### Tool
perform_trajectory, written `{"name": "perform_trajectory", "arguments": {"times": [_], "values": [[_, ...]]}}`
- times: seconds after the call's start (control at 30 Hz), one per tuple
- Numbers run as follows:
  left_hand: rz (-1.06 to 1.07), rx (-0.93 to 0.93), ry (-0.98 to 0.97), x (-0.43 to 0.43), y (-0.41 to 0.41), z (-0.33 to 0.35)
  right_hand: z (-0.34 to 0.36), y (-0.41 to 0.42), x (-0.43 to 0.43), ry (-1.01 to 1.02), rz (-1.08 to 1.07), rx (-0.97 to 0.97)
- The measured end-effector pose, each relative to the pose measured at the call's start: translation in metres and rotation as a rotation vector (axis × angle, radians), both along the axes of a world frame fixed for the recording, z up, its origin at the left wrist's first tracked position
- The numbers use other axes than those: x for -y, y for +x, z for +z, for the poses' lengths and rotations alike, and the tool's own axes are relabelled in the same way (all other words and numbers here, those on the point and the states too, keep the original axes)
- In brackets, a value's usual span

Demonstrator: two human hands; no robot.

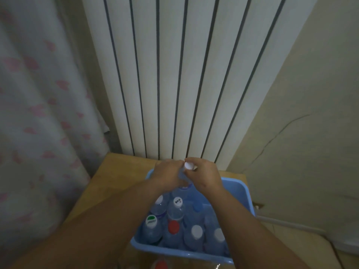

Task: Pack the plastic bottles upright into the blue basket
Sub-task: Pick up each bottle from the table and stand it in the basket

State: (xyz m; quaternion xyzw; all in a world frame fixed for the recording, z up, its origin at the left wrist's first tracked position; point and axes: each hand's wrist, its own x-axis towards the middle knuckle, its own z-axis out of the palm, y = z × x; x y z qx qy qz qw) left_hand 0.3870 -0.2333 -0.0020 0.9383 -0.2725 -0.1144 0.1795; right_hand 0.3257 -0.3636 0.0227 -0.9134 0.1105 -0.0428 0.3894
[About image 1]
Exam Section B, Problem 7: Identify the person's right hand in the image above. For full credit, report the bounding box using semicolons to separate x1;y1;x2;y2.
182;157;226;198

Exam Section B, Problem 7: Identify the person's left hand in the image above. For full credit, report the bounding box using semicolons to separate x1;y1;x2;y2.
145;158;191;194

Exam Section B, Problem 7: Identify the blue plastic bin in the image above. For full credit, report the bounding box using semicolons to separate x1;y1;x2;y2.
129;168;256;265

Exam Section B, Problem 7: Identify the white cap red label bottle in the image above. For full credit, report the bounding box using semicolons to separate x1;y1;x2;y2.
204;205;222;230

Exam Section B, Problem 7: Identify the person's left forearm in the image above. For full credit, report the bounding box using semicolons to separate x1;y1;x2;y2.
11;179;174;269

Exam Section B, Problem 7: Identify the person's right forearm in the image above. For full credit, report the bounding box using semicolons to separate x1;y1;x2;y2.
213;190;309;269

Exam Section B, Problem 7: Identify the wooden table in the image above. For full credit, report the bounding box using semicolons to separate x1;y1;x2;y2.
63;152;253;269

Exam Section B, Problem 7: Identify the white baseboard strip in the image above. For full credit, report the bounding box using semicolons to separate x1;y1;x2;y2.
255;215;327;234

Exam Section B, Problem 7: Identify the white ribbed radiator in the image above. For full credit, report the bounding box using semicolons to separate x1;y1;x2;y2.
81;0;320;170

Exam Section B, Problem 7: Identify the pink heart print curtain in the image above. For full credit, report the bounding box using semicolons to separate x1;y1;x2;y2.
0;0;110;261

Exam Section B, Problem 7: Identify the white door frame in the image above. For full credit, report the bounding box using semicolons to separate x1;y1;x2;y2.
325;229;359;255

